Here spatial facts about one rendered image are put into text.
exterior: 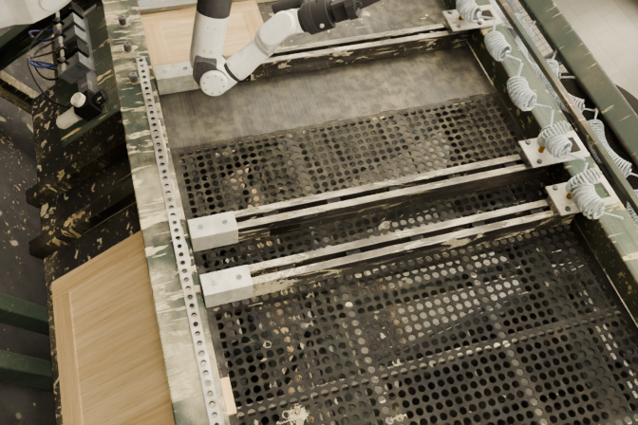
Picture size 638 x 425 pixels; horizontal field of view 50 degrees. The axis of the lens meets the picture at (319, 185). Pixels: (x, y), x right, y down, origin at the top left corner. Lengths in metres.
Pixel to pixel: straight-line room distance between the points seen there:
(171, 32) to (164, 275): 0.95
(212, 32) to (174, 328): 0.77
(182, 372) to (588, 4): 7.47
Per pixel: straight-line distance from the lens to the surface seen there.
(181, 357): 1.71
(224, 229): 1.83
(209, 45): 1.89
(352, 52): 2.32
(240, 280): 1.76
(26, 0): 2.04
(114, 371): 2.15
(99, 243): 2.38
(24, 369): 2.32
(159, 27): 2.45
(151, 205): 1.92
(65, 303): 2.37
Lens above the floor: 1.72
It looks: 14 degrees down
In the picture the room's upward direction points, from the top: 61 degrees clockwise
